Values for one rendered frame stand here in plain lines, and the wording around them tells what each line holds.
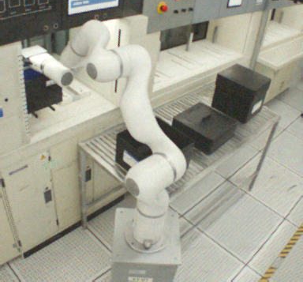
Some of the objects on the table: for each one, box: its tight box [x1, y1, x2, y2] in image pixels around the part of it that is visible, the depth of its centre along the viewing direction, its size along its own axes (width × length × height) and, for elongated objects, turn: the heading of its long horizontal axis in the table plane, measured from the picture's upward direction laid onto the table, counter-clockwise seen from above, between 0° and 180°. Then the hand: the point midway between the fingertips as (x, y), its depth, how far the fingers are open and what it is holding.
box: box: [211, 64, 271, 124], centre depth 220 cm, size 29×29×25 cm
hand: (32, 54), depth 156 cm, fingers closed on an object, 3 cm apart
